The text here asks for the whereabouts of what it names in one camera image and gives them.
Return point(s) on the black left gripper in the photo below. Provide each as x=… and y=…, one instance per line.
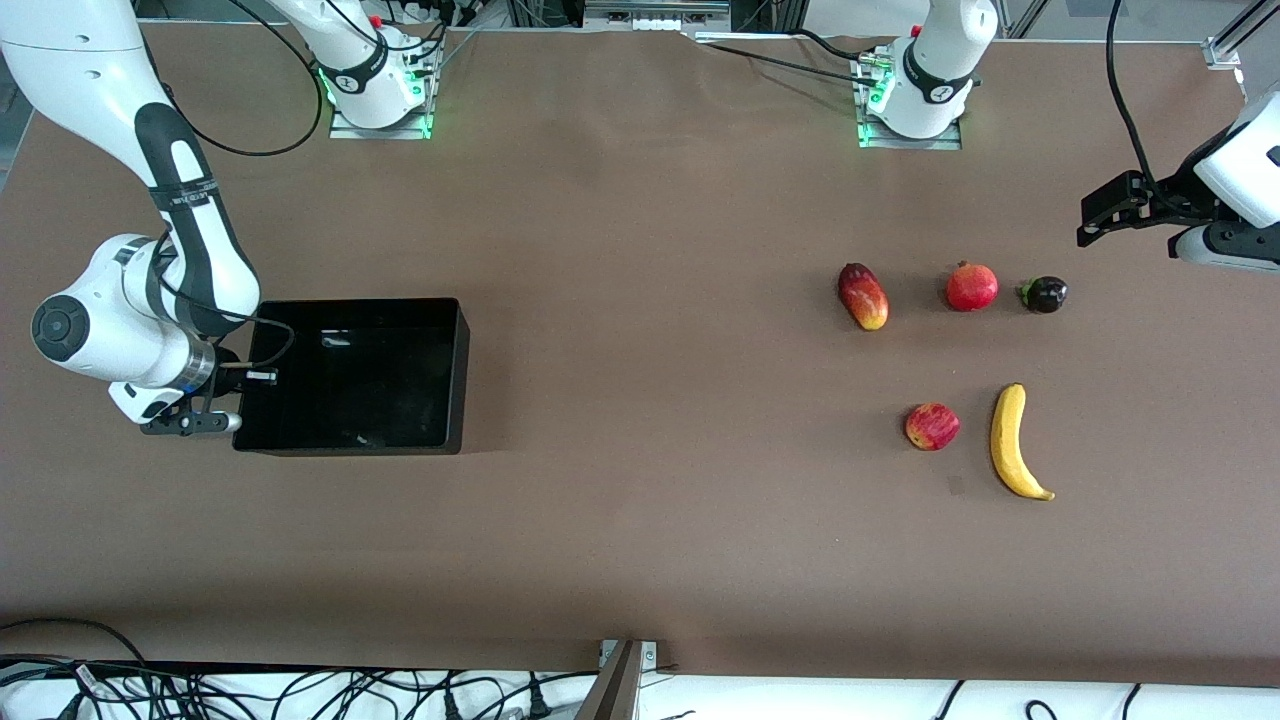
x=1178, y=203

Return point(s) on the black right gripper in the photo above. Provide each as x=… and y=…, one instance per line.
x=227, y=360

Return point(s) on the black rectangular plastic box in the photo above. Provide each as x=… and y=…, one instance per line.
x=360, y=380

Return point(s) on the yellow banana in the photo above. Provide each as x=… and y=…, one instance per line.
x=1008, y=440

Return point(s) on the red striped apple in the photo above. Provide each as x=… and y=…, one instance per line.
x=932, y=427

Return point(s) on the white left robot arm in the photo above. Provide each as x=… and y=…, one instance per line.
x=935, y=60

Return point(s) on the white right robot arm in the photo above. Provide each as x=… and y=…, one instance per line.
x=80, y=60

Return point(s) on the dark purple mangosteen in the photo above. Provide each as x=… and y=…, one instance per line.
x=1046, y=295

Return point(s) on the red pomegranate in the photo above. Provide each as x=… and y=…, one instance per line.
x=972, y=288

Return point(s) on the red yellow mango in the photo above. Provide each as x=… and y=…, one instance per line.
x=864, y=297

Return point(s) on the dark angled beam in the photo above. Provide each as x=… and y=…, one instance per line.
x=612, y=690

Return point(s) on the aluminium left arm base plate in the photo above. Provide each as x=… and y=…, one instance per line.
x=945, y=142

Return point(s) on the aluminium frame profile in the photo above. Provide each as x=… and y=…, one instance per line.
x=1225, y=50

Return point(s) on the aluminium right arm base plate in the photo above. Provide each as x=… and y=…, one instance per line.
x=345, y=130

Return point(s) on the small metal bracket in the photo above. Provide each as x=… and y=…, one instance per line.
x=648, y=655

